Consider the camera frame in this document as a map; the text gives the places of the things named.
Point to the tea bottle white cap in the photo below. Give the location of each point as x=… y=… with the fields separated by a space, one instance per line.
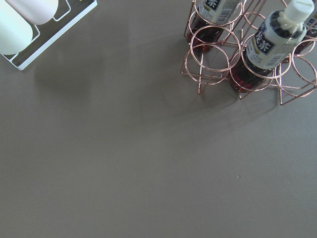
x=274 y=40

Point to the tea bottle in rack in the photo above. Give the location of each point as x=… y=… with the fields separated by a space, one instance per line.
x=204 y=26
x=311 y=27

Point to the pale pink cup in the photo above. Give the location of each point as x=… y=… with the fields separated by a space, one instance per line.
x=37 y=12

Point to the white cup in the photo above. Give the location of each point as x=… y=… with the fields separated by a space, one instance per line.
x=15 y=32

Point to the copper wire bottle rack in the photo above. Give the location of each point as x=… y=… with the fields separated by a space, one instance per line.
x=291 y=84

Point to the white wire cup stand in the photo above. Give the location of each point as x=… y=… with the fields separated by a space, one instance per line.
x=69 y=12

